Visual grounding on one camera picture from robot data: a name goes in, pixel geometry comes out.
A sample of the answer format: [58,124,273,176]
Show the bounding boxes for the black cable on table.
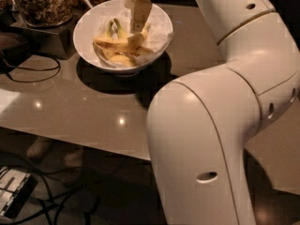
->
[0,52,62,84]

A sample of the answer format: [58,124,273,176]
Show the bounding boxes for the glass jar of granola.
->
[13,0,73,28]

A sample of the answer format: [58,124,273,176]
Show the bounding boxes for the white paper liner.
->
[92,1,173,71]

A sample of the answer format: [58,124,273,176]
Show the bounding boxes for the dark round object left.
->
[0,33,30,68]

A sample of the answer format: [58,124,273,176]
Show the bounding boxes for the silver box on floor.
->
[0,167,38,223]

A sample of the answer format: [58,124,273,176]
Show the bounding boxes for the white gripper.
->
[125,0,152,33]

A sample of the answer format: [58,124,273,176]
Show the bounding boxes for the grey metal stand block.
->
[9,13,79,60]

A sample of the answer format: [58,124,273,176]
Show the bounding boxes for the white ceramic bowl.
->
[72,0,173,78]

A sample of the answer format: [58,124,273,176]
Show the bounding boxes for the black floor cables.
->
[0,150,104,225]

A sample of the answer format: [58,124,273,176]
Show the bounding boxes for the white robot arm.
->
[147,0,299,225]

